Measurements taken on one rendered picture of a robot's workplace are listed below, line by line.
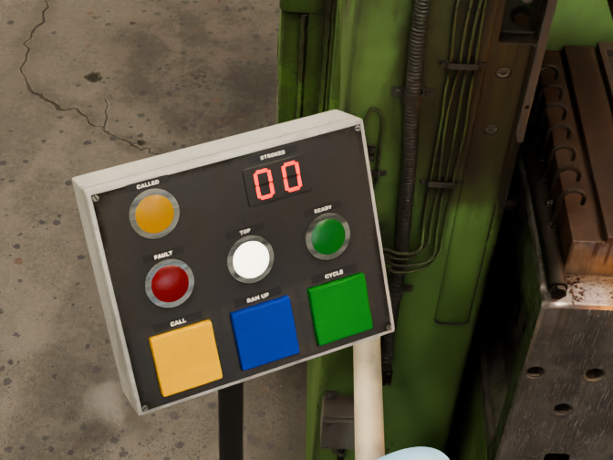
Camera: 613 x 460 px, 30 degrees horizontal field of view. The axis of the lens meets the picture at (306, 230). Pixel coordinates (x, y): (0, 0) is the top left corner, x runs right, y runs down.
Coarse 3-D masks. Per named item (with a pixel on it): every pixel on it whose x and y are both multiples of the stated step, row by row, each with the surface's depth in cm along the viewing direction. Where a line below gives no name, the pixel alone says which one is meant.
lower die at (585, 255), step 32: (544, 64) 180; (576, 64) 179; (608, 64) 178; (544, 96) 175; (576, 96) 173; (608, 96) 174; (544, 128) 174; (576, 128) 170; (608, 128) 169; (576, 160) 165; (608, 160) 164; (608, 192) 159; (576, 224) 156; (608, 224) 155; (576, 256) 156; (608, 256) 156
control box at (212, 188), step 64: (320, 128) 134; (128, 192) 127; (192, 192) 130; (256, 192) 132; (320, 192) 136; (128, 256) 128; (192, 256) 131; (320, 256) 137; (128, 320) 130; (192, 320) 133; (384, 320) 143; (128, 384) 134
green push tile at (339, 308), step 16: (320, 288) 138; (336, 288) 139; (352, 288) 140; (320, 304) 138; (336, 304) 139; (352, 304) 140; (368, 304) 141; (320, 320) 139; (336, 320) 140; (352, 320) 141; (368, 320) 141; (320, 336) 139; (336, 336) 140
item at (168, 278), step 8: (160, 272) 130; (168, 272) 130; (176, 272) 131; (184, 272) 131; (152, 280) 130; (160, 280) 130; (168, 280) 131; (176, 280) 131; (184, 280) 131; (152, 288) 130; (160, 288) 130; (168, 288) 131; (176, 288) 131; (184, 288) 132; (160, 296) 131; (168, 296) 131; (176, 296) 131
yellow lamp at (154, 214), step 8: (144, 200) 127; (152, 200) 128; (160, 200) 128; (168, 200) 128; (144, 208) 127; (152, 208) 128; (160, 208) 128; (168, 208) 128; (136, 216) 127; (144, 216) 128; (152, 216) 128; (160, 216) 128; (168, 216) 129; (144, 224) 128; (152, 224) 128; (160, 224) 129; (168, 224) 129; (152, 232) 129
